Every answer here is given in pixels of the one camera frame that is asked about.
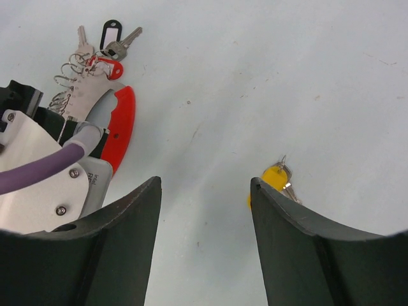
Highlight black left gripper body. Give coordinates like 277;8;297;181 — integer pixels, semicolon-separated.
1;80;69;140

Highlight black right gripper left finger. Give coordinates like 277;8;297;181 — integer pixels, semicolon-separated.
1;177;162;305

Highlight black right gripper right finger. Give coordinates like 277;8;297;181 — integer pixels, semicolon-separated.
251;178;407;305

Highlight keyring bunch with chain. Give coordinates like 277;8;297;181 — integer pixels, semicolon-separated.
48;25;143;122

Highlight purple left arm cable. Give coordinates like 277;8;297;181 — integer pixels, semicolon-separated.
0;122;109;195

